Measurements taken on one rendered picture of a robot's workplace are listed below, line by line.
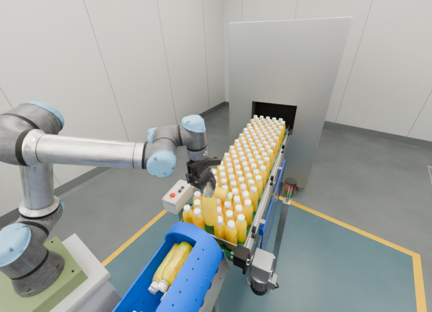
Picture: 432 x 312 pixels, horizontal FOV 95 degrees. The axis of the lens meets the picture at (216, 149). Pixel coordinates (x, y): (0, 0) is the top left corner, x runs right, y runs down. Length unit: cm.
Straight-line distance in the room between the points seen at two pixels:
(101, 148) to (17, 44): 265
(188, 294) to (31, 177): 67
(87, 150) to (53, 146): 8
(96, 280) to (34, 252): 25
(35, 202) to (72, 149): 40
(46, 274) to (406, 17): 473
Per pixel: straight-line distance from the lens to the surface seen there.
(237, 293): 215
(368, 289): 248
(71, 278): 104
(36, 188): 92
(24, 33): 319
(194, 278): 90
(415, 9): 450
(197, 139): 66
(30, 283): 104
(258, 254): 132
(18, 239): 95
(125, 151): 57
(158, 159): 53
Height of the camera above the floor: 199
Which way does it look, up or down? 32 degrees down
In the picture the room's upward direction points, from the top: 3 degrees counter-clockwise
